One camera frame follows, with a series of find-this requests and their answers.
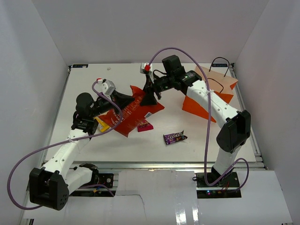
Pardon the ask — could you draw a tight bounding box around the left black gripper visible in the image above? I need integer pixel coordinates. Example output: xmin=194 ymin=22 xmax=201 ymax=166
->
xmin=90 ymin=90 xmax=135 ymax=118

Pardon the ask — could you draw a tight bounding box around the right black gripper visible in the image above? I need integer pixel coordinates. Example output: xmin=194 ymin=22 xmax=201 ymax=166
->
xmin=140 ymin=74 xmax=174 ymax=106

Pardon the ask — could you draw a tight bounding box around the red chips bag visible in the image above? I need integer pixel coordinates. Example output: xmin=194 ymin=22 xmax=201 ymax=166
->
xmin=114 ymin=85 xmax=165 ymax=137

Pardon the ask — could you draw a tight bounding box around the pink candy packet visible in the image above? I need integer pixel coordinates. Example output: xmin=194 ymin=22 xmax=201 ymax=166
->
xmin=137 ymin=120 xmax=154 ymax=132

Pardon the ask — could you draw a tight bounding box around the yellow snack packet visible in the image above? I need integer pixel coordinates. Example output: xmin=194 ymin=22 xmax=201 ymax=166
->
xmin=95 ymin=117 xmax=110 ymax=133

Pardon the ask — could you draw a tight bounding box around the purple m&m's packet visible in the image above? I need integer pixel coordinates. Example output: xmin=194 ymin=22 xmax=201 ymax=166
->
xmin=163 ymin=131 xmax=188 ymax=145

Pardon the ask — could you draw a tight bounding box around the orange paper bag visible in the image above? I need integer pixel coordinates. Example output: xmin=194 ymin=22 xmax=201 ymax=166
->
xmin=182 ymin=57 xmax=238 ymax=119

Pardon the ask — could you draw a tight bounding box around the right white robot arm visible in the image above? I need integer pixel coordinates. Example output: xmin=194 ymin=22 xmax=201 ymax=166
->
xmin=140 ymin=55 xmax=251 ymax=187

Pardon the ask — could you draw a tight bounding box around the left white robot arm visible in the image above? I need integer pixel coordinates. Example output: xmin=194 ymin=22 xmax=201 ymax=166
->
xmin=29 ymin=90 xmax=134 ymax=210

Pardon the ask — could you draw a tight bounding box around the left blue table label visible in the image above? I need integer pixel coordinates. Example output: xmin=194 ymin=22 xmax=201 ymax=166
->
xmin=72 ymin=64 xmax=89 ymax=68

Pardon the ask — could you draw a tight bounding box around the blue table label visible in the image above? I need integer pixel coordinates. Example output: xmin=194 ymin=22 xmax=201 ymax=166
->
xmin=211 ymin=63 xmax=228 ymax=68
xmin=72 ymin=64 xmax=89 ymax=68

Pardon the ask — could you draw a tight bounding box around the right blue table label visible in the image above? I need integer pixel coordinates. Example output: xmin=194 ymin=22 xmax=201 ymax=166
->
xmin=211 ymin=63 xmax=228 ymax=68

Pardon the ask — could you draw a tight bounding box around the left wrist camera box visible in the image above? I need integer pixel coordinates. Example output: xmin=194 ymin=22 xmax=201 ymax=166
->
xmin=97 ymin=79 xmax=116 ymax=96

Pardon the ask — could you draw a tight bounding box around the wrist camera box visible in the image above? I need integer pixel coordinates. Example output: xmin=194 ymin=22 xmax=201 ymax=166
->
xmin=97 ymin=79 xmax=116 ymax=96
xmin=140 ymin=62 xmax=152 ymax=75

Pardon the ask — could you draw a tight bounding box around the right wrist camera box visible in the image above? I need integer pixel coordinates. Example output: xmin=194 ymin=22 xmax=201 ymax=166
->
xmin=140 ymin=62 xmax=152 ymax=75

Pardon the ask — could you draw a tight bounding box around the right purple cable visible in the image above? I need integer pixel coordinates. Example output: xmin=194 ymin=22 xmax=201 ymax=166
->
xmin=148 ymin=47 xmax=250 ymax=187

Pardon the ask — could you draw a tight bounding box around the purple cable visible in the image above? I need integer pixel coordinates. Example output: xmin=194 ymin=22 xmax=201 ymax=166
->
xmin=148 ymin=47 xmax=250 ymax=187
xmin=7 ymin=81 xmax=124 ymax=210

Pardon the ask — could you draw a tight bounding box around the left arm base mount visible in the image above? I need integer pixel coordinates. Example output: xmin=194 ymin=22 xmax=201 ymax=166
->
xmin=79 ymin=173 xmax=116 ymax=197

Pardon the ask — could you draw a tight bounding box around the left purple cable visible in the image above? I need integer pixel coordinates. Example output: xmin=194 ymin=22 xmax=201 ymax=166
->
xmin=7 ymin=81 xmax=124 ymax=210

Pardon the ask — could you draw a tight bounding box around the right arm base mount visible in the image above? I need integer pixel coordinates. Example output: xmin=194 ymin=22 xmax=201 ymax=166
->
xmin=192 ymin=172 xmax=242 ymax=199

